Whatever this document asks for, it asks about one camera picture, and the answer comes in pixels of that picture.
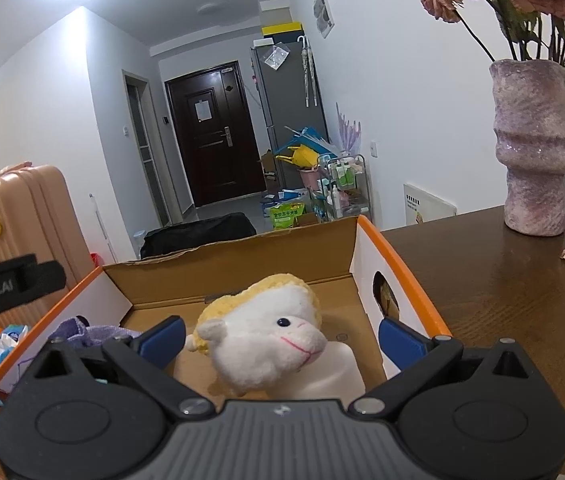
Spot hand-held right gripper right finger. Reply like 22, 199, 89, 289
347, 317, 539, 419

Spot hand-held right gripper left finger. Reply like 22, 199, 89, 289
36, 315, 216, 419

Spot purple knitted pouch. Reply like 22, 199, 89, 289
47, 315, 144, 352

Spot yellow white plush sheep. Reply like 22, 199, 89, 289
185, 273, 329, 397

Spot red cardboard box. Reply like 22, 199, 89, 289
0, 214, 453, 412

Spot pink ribbed suitcase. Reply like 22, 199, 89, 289
0, 161, 94, 342

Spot black duffel bag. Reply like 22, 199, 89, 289
140, 212, 258, 260

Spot white board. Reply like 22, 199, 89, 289
403, 182, 459, 229

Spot green printed bag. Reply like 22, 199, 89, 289
268, 202, 306, 231

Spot dark brown entrance door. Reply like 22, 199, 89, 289
164, 61, 258, 209

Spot pink bucket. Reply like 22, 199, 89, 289
298, 165, 326, 192

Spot grey interior doorway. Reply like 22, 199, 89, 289
122, 69, 171, 229

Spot brown carton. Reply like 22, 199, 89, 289
257, 148, 278, 194

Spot yellow watering can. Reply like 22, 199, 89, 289
274, 144, 321, 170

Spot purple feather decoration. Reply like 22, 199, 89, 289
335, 101, 364, 156

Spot blue plastic items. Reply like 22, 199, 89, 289
272, 124, 339, 159

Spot pink textured vase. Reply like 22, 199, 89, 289
489, 58, 565, 237

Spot grey refrigerator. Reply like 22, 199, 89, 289
249, 35, 329, 196

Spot white folded umbrella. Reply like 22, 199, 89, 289
296, 34, 319, 109

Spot clear plastic pouch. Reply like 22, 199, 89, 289
263, 44, 291, 69

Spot black flat box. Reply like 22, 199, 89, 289
264, 32, 306, 46

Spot yellow flat box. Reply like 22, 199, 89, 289
261, 20, 305, 37

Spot wire cart with bottles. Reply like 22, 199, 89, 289
317, 153, 374, 224

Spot white wall panel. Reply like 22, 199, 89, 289
313, 0, 336, 40

